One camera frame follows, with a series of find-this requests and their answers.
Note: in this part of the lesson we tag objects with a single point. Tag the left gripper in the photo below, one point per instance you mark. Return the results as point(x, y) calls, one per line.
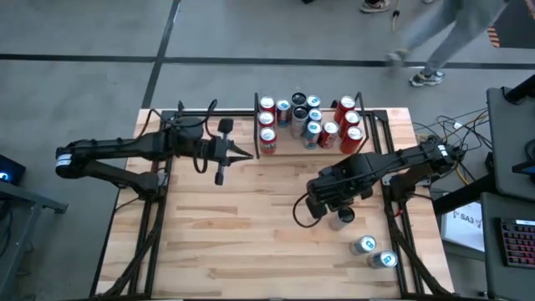
point(219, 150)

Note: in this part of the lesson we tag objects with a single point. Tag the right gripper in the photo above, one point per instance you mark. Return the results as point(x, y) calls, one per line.
point(330, 194)

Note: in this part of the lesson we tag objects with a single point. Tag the white Celsius peach can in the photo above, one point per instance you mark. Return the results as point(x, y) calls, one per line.
point(299, 119)
point(298, 99)
point(340, 223)

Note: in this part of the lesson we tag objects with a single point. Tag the red soda can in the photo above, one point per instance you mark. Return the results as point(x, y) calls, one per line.
point(352, 140)

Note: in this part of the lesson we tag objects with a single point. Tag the red Coca-Cola can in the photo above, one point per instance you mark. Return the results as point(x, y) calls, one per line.
point(329, 134)
point(350, 121)
point(344, 106)

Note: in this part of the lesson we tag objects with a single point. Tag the blue silver Red Bull can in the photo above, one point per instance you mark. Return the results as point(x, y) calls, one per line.
point(312, 134)
point(383, 259)
point(283, 110)
point(314, 115)
point(313, 101)
point(364, 245)

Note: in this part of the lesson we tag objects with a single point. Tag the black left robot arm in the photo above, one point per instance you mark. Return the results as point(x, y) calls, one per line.
point(104, 146)

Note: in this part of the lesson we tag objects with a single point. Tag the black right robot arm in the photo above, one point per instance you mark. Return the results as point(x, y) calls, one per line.
point(401, 161)

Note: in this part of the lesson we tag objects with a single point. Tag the white labelled box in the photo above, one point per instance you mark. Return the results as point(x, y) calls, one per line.
point(460, 230)

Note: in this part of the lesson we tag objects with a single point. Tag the dark desk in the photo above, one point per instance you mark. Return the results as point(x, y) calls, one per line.
point(491, 251)

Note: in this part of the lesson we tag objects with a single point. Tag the grey side desk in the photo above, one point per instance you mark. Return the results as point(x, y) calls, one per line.
point(510, 138)

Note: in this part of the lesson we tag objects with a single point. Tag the black keyboard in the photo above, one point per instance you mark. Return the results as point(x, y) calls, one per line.
point(520, 242)

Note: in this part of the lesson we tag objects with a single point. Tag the black headset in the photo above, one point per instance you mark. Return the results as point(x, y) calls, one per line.
point(527, 167)

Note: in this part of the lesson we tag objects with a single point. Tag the grey metal cart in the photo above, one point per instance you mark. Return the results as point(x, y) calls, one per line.
point(25, 196)

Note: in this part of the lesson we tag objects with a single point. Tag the black device blue light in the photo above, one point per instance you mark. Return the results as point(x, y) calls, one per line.
point(12, 167)

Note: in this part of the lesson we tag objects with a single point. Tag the black mat hazard-striped edge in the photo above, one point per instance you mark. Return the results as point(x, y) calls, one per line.
point(518, 29)

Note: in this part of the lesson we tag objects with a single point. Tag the black metal shelf frame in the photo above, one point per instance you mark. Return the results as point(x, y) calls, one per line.
point(256, 125)

